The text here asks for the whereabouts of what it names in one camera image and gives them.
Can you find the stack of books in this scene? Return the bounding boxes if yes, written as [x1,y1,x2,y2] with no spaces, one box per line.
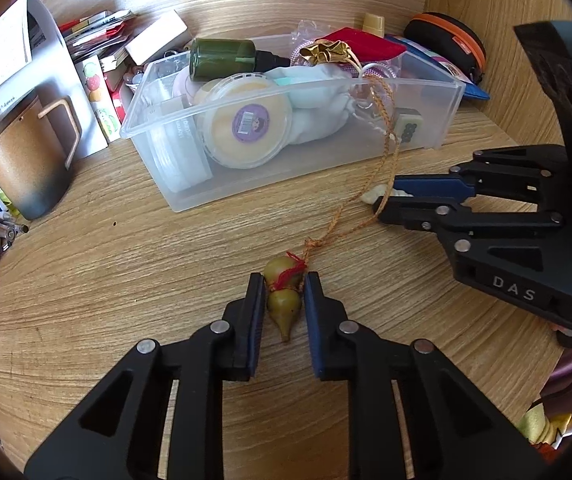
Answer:
[58,10,137,91]

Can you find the pink round case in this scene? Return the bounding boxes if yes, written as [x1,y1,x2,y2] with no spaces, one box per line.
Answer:
[172,67,201,106]

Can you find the black case with orange zip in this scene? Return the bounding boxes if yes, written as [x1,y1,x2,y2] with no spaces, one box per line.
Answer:
[406,12,486,83]

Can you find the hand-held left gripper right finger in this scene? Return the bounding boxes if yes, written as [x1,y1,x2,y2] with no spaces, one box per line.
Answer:
[303,271,549,480]

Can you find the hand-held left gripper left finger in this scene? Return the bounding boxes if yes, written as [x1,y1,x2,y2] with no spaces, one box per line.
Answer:
[23,272,267,480]

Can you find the small metal parts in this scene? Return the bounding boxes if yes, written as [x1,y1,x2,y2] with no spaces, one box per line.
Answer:
[0,212,30,248]

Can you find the pink rope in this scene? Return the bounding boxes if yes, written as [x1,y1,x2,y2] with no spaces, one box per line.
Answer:
[291,20,407,81]

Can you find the grey arched stand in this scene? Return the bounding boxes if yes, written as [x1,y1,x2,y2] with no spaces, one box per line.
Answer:
[0,0,109,161]

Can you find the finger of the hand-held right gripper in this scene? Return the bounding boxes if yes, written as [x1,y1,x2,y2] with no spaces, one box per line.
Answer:
[394,144,570,204]
[372,196,565,237]

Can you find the white bowl of beads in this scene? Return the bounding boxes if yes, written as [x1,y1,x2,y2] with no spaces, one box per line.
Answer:
[123,67,145,92]

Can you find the blue fabric pencil pouch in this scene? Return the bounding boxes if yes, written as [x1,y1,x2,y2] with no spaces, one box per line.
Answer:
[386,35,491,101]

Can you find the brown lidded mug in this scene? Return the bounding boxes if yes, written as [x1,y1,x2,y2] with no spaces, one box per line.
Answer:
[0,85,83,221]

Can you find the small cream object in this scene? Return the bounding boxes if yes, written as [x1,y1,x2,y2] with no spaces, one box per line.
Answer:
[361,185,411,206]

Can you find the white cloth drawstring pouch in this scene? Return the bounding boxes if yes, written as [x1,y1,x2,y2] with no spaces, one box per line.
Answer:
[266,65,361,148]

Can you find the cream-filled plastic jar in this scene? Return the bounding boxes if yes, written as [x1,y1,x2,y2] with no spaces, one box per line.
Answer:
[197,74,294,170]

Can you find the small white box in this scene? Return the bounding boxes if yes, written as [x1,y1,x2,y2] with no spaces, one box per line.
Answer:
[125,10,189,63]

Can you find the yellow cloth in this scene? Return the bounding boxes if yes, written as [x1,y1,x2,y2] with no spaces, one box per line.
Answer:
[518,405,572,448]

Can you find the fruit-printed card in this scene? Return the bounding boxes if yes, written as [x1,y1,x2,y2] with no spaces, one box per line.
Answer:
[81,55,122,143]

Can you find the red velvet pouch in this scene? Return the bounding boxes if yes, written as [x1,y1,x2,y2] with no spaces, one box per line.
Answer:
[300,27,407,68]

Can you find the clear plastic storage box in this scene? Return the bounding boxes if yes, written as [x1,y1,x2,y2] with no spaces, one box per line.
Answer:
[120,34,466,213]

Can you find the purple ribbon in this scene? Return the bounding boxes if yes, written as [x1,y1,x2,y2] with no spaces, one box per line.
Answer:
[548,350,572,391]

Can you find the dark green bottle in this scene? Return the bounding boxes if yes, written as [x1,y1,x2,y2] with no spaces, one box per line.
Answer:
[188,37,287,83]

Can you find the green gourd charm with cord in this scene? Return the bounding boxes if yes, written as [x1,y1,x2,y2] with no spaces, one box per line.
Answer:
[264,62,401,343]

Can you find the yellow sunscreen bottle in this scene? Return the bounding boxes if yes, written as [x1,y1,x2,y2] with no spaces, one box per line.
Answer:
[363,13,385,38]

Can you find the wooden desktop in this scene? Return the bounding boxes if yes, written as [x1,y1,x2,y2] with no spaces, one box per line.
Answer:
[0,105,572,480]

